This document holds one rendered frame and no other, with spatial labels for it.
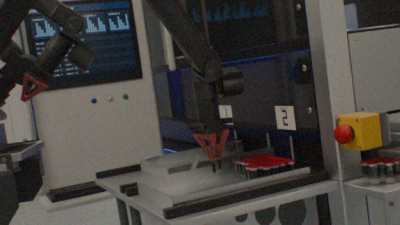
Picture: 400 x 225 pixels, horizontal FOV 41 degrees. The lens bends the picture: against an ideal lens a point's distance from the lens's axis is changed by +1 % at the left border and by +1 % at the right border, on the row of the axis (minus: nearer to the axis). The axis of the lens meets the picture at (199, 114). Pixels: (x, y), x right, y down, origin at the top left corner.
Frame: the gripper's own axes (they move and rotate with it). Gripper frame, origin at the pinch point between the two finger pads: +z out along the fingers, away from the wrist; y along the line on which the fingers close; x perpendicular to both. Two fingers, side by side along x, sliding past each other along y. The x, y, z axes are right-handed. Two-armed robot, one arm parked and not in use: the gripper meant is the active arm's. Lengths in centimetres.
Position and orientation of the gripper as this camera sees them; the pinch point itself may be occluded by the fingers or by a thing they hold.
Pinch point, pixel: (215, 157)
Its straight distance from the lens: 134.1
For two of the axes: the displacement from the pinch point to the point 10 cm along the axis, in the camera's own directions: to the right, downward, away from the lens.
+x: -6.0, 0.3, 8.0
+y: 7.8, -1.7, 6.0
